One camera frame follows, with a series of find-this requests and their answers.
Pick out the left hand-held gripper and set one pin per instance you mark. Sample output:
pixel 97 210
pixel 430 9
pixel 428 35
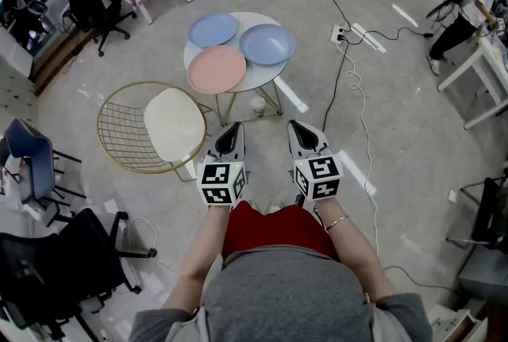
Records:
pixel 216 181

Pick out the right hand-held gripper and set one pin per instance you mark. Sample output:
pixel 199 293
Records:
pixel 317 177

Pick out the big pink plate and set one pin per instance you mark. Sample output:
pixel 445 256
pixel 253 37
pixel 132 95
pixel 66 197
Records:
pixel 216 69

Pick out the big blue plate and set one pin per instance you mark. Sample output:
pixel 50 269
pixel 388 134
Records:
pixel 212 30
pixel 266 44

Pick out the person's right forearm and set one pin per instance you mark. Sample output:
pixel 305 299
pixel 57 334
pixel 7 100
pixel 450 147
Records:
pixel 353 249

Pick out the person's left forearm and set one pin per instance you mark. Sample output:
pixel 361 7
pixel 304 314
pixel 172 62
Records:
pixel 202 249

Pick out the paper cup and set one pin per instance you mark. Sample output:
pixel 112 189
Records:
pixel 258 107

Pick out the cream seat cushion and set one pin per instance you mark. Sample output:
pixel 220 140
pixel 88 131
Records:
pixel 174 126

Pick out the person's left shoe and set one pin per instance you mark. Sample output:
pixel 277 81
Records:
pixel 254 206

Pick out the person's shoe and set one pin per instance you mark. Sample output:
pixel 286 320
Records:
pixel 275 207
pixel 254 206

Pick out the person's right shoe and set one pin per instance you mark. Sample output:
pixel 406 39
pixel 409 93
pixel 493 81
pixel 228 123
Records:
pixel 275 207

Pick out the round white table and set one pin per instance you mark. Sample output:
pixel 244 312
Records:
pixel 262 74

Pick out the person's red skirt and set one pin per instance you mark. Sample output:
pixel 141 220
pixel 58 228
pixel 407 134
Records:
pixel 274 231

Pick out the white power strip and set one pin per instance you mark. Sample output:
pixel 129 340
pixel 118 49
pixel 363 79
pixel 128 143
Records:
pixel 337 34

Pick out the person's grey shirt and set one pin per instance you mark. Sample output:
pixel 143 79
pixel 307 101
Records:
pixel 285 297

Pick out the wooden cabinet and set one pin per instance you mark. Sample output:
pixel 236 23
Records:
pixel 59 58

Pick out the blue chair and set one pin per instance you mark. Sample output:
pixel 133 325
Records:
pixel 33 162

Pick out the black mesh office chair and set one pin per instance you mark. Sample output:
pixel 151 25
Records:
pixel 47 265

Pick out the grey cabinet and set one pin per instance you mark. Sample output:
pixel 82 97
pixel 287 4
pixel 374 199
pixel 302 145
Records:
pixel 486 273

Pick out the white frame table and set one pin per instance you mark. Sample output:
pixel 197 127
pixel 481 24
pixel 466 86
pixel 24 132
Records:
pixel 482 62

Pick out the black metal-frame chair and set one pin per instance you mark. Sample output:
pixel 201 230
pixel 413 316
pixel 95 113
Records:
pixel 490 213

